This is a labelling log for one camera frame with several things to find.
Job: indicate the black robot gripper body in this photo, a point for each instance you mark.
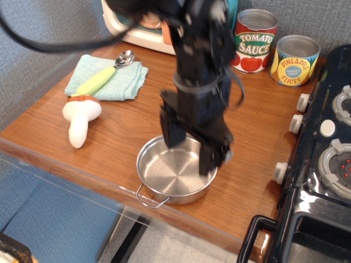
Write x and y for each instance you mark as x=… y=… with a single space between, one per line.
x=199 y=110

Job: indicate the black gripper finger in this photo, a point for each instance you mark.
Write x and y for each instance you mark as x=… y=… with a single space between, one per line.
x=211 y=157
x=172 y=131

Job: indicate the stainless steel pan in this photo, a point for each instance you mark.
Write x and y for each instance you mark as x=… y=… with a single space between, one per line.
x=171 y=175

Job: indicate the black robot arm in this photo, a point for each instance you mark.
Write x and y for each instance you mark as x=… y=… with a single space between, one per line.
x=197 y=72

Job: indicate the light blue folded cloth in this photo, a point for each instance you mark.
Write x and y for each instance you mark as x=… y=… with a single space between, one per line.
x=123 y=85

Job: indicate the teal toy microwave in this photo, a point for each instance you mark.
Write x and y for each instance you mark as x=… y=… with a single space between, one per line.
x=145 y=33

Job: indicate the tomato sauce can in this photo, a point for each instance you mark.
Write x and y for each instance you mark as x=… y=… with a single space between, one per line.
x=254 y=36

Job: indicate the plush white mushroom toy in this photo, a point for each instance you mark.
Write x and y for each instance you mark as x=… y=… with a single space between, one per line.
x=79 y=111

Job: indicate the pineapple slices can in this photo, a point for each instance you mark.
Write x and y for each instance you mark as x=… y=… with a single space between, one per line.
x=294 y=60

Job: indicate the black toy stove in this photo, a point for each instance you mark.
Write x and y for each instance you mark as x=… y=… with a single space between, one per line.
x=313 y=222

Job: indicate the spoon with green handle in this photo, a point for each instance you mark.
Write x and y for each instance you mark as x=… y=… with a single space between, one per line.
x=92 y=85

